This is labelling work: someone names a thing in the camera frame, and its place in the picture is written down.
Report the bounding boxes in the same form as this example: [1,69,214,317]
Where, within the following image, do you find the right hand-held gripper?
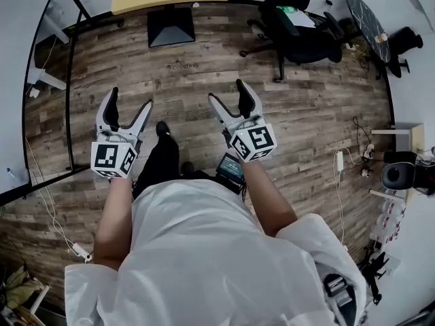
[207,79,277,163]

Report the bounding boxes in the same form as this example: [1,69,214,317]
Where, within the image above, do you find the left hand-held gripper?
[90,86,153,181]

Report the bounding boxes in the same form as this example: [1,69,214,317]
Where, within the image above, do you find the person's right forearm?
[237,157,298,239]

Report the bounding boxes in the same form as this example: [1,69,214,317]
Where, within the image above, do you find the person's left forearm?
[93,177,134,272]

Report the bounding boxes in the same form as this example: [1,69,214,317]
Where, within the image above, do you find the black waist device with screen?
[215,152,246,194]

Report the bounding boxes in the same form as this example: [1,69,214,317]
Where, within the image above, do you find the person's black trousers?
[131,134,181,200]

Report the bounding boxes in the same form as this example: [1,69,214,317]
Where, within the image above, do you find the black office chair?
[239,0,345,84]

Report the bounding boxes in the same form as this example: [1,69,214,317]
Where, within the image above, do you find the black table base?
[146,4,197,49]

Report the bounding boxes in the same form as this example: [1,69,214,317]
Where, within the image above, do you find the white paper sheet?
[288,10,316,29]

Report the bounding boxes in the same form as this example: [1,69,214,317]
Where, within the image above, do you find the black framed whiteboard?
[0,0,93,206]

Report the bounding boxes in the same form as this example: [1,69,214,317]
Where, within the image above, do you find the person's white shirt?
[64,178,368,326]

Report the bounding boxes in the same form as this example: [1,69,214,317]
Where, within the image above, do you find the dark marble oval table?
[345,0,398,65]

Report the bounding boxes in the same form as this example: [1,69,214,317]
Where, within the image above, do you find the white shelf unit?
[368,122,426,210]

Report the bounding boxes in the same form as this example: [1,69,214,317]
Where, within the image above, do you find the black stool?
[375,26,425,80]

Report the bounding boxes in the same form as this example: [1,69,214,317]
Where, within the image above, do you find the olive green bag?
[3,264,43,311]

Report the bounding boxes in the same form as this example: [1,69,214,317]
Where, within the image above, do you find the black tripod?
[360,245,391,306]

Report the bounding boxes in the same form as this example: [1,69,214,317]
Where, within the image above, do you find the white power adapter with cable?
[332,146,364,247]
[25,137,94,263]

